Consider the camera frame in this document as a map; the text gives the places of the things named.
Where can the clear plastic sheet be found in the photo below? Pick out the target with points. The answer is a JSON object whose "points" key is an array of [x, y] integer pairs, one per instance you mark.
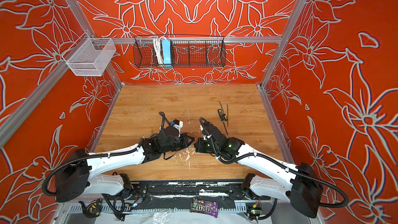
{"points": [[162, 217]]}

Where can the thin metal rod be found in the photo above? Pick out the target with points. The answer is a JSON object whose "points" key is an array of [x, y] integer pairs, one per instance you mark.
{"points": [[227, 115]]}

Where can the clear mesh basket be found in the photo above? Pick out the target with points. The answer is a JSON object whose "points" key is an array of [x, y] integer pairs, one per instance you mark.
{"points": [[89, 59]]}

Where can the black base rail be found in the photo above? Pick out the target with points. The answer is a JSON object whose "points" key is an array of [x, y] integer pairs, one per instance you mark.
{"points": [[177, 194]]}

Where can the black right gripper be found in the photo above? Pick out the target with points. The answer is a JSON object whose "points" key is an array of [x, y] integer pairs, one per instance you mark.
{"points": [[199, 149]]}

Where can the black yellow tape measure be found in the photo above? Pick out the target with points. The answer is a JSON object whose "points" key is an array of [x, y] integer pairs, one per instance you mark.
{"points": [[93, 210]]}

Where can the blue white box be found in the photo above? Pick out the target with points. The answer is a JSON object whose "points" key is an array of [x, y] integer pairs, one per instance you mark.
{"points": [[166, 47]]}

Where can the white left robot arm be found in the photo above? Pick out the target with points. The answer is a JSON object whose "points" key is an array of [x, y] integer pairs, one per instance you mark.
{"points": [[85, 173]]}

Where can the purple candy bag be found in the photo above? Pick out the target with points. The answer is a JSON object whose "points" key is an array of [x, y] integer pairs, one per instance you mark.
{"points": [[204, 207]]}

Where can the black wire basket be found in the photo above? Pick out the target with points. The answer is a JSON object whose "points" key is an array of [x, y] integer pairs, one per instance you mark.
{"points": [[187, 51]]}

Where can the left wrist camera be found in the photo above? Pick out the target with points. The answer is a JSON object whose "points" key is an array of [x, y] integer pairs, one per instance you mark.
{"points": [[178, 124]]}

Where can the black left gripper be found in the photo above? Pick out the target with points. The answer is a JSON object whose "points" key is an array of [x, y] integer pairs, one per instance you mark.
{"points": [[185, 142]]}

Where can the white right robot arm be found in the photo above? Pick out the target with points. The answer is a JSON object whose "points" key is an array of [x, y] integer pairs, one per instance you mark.
{"points": [[298, 185]]}

